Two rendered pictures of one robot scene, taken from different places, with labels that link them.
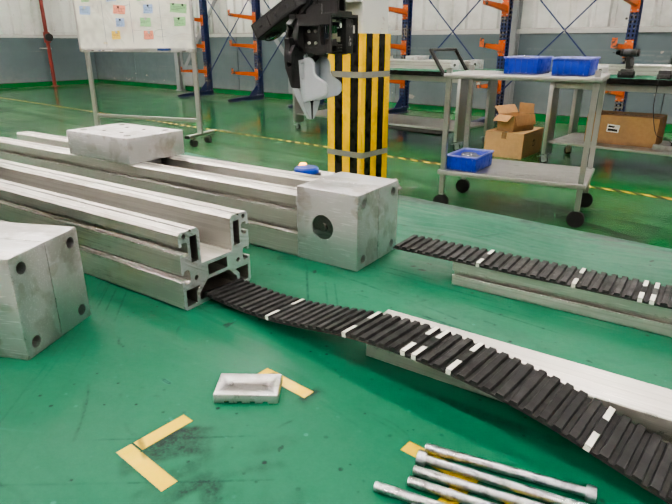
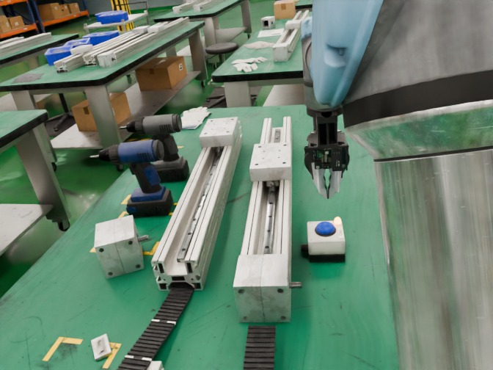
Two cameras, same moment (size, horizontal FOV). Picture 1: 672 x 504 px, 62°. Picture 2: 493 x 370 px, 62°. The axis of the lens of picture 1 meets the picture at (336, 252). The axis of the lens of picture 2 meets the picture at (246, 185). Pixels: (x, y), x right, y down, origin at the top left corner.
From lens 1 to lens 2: 80 cm
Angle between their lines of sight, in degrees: 59
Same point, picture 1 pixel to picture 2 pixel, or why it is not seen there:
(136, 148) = (255, 174)
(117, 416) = (78, 324)
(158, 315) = (152, 285)
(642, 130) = not seen: outside the picture
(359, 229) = (238, 302)
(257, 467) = not seen: outside the picture
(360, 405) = not seen: outside the picture
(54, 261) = (120, 248)
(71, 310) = (130, 266)
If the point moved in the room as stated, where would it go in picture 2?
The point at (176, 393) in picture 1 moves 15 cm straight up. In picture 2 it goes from (95, 329) to (71, 272)
